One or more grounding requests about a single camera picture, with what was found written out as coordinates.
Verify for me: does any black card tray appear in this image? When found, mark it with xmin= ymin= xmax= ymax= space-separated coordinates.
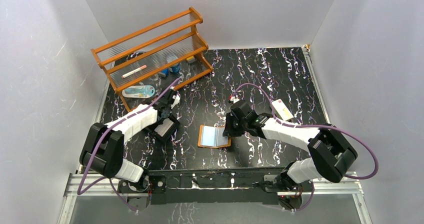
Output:
xmin=145 ymin=115 xmax=180 ymax=145

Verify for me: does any orange card holder wallet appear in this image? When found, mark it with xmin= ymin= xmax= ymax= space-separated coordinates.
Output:
xmin=197 ymin=125 xmax=231 ymax=149

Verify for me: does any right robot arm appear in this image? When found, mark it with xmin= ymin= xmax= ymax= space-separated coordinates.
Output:
xmin=223 ymin=97 xmax=358 ymax=193

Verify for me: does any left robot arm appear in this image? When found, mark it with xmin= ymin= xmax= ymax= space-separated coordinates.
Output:
xmin=79 ymin=89 xmax=181 ymax=192

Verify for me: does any small blue block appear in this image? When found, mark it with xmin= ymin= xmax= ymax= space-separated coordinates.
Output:
xmin=157 ymin=69 xmax=169 ymax=78

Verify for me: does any blue white can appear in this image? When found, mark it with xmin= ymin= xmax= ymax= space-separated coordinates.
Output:
xmin=167 ymin=56 xmax=181 ymax=73

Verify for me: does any blue packaged item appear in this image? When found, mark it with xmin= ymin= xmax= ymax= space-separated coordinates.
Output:
xmin=122 ymin=85 xmax=156 ymax=99

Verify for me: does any white box with red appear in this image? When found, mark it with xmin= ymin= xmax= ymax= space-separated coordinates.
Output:
xmin=271 ymin=99 xmax=294 ymax=122

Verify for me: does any white pink pen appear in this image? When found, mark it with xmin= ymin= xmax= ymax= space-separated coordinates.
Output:
xmin=121 ymin=65 xmax=147 ymax=80

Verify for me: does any small grey yellow block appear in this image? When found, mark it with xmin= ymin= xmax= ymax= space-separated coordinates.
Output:
xmin=185 ymin=56 xmax=196 ymax=65

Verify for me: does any orange wooden shelf rack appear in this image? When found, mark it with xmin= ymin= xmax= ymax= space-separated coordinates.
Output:
xmin=91 ymin=7 xmax=214 ymax=111

